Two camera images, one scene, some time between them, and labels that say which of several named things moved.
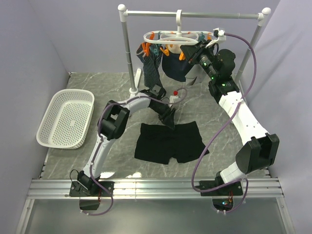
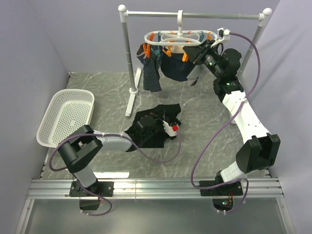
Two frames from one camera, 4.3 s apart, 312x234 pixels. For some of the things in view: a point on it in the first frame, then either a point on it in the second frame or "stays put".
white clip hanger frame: (178, 36) stays put
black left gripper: (167, 118) to (160, 120)
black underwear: (158, 144) to (170, 113)
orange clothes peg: (146, 46) stays put
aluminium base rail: (150, 188) stays put
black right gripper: (193, 52) stays put
